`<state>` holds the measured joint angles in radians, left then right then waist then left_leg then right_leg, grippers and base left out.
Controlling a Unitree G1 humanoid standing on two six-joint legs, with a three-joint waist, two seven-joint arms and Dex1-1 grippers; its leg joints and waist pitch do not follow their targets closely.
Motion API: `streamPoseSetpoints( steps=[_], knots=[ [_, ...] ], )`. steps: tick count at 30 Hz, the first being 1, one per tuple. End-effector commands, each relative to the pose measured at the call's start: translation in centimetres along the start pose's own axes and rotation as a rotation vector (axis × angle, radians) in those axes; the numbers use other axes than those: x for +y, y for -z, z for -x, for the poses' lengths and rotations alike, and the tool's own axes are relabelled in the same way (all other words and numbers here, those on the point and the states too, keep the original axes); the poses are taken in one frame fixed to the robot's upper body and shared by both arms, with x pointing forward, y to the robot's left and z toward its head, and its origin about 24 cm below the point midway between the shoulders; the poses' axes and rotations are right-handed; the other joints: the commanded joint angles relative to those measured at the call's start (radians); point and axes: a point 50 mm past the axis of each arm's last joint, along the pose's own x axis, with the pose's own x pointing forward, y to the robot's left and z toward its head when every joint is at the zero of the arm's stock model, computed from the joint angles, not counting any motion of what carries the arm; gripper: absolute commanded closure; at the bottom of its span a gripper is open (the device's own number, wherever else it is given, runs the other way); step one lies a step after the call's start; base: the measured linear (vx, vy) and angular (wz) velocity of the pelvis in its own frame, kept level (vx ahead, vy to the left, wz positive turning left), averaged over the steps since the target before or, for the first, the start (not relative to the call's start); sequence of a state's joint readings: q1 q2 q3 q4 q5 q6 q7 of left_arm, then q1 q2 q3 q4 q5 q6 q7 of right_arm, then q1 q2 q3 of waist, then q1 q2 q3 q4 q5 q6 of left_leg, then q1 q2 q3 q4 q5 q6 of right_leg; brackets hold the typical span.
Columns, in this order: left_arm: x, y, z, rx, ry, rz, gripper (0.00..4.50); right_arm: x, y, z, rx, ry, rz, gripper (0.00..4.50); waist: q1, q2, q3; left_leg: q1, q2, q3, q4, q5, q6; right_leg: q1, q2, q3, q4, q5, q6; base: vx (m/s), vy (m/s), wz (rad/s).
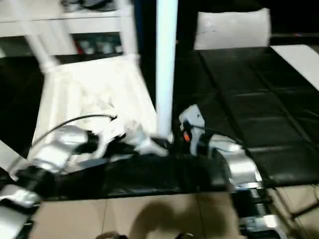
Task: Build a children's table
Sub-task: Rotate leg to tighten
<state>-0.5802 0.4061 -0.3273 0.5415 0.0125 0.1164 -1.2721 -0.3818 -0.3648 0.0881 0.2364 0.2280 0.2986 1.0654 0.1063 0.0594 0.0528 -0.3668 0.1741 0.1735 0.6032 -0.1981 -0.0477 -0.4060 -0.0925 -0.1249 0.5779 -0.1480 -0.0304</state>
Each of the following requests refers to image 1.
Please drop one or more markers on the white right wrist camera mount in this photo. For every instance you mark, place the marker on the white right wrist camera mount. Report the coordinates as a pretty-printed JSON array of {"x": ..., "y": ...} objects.
[{"x": 193, "y": 117}]

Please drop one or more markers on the white plastic table top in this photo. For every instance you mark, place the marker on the white plastic table top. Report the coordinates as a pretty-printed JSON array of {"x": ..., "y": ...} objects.
[{"x": 99, "y": 84}]

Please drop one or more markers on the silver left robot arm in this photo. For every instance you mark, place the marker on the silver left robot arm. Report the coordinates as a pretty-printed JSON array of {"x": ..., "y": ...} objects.
[{"x": 52, "y": 152}]

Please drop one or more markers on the white flat board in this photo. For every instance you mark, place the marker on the white flat board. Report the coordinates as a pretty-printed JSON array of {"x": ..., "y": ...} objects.
[{"x": 299, "y": 59}]

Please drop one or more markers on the black table mat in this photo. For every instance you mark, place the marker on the black table mat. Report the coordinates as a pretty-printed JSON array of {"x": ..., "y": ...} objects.
[{"x": 249, "y": 99}]

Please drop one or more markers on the white sideboard cabinet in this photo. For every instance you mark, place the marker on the white sideboard cabinet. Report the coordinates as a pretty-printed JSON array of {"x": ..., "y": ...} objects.
[{"x": 87, "y": 25}]

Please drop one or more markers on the grey round bag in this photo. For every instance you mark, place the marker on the grey round bag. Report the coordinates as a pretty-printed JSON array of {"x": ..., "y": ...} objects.
[{"x": 99, "y": 3}]

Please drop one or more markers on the black cabinet with gold label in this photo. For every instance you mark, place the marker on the black cabinet with gold label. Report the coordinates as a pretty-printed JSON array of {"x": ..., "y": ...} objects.
[{"x": 147, "y": 30}]

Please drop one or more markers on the black bundle in plastic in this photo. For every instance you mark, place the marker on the black bundle in plastic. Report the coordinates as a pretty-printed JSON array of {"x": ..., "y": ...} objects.
[{"x": 71, "y": 3}]

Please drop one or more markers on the black stand leg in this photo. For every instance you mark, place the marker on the black stand leg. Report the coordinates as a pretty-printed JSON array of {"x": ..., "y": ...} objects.
[{"x": 306, "y": 211}]

